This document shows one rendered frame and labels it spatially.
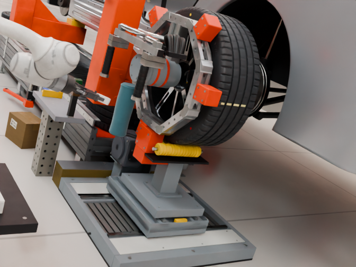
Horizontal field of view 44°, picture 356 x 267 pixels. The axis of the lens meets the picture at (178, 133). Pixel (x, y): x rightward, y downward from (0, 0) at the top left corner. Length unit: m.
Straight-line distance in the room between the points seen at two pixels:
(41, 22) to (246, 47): 2.66
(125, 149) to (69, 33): 2.17
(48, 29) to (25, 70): 2.69
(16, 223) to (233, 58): 1.09
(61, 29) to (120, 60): 1.97
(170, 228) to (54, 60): 1.06
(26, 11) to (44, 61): 2.71
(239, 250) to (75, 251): 0.84
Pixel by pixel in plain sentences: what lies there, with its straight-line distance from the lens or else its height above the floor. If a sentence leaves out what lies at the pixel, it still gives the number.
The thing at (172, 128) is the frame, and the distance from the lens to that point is 2.05.
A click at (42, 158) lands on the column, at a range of 2.71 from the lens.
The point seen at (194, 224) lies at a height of 0.15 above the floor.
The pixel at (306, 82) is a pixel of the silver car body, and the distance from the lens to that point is 2.02.
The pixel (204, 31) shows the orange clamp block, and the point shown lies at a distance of 1.90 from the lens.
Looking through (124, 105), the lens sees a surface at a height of 0.64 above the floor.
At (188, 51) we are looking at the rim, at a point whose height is 0.97.
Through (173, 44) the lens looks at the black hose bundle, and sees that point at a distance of 1.86.
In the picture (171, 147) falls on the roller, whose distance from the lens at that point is 2.10.
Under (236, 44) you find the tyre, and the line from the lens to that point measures 1.98.
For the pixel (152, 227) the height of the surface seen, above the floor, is 0.15.
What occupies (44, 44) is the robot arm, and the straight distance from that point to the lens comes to 1.59.
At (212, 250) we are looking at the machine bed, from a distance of 2.29.
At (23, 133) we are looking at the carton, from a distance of 3.03.
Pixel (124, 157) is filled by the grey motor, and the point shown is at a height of 0.29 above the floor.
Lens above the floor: 1.18
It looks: 16 degrees down
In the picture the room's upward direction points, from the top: 17 degrees clockwise
